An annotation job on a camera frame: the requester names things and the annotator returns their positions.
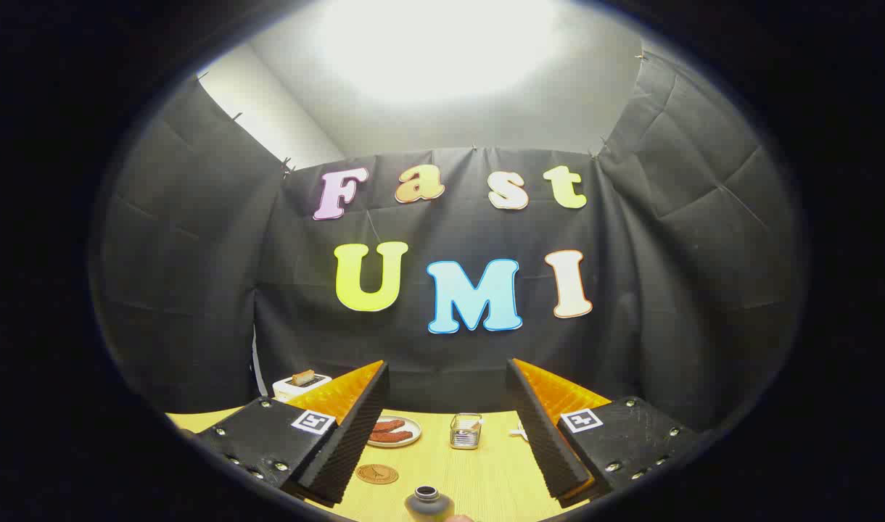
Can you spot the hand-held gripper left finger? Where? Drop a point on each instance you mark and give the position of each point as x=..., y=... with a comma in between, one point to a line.
x=352, y=428

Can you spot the toast slice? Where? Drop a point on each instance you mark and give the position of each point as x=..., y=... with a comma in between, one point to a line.
x=302, y=377

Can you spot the wooden table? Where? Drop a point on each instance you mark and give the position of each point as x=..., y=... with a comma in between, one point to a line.
x=479, y=478

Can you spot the white divided bean dish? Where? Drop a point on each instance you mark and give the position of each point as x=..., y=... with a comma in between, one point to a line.
x=519, y=433

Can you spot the red sausage piece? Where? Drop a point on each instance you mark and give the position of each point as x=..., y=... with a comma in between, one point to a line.
x=393, y=437
x=390, y=425

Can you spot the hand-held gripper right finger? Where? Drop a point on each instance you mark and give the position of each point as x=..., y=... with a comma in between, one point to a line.
x=540, y=435

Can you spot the white toaster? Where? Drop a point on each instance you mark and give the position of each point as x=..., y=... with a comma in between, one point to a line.
x=286, y=389

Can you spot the white round plate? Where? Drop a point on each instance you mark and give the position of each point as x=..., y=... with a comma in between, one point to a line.
x=413, y=428

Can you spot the silver bottle green label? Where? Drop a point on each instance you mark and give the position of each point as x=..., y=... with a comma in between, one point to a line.
x=428, y=505

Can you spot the round wooden coaster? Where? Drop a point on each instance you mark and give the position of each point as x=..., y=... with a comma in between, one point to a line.
x=376, y=474

